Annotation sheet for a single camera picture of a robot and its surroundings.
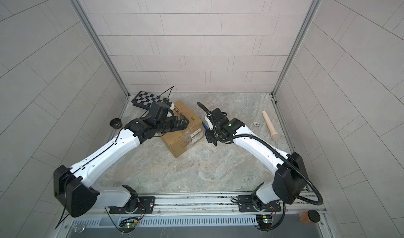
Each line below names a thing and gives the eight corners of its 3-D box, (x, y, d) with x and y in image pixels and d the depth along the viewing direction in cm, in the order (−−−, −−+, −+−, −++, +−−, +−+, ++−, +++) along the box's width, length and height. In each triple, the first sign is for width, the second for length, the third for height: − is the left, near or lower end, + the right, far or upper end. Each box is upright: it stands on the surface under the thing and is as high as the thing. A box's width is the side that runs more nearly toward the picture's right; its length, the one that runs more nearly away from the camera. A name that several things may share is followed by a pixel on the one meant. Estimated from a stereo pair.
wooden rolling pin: (273, 142, 93) (275, 139, 91) (259, 114, 107) (261, 110, 104) (279, 141, 94) (281, 138, 91) (264, 113, 107) (266, 110, 105)
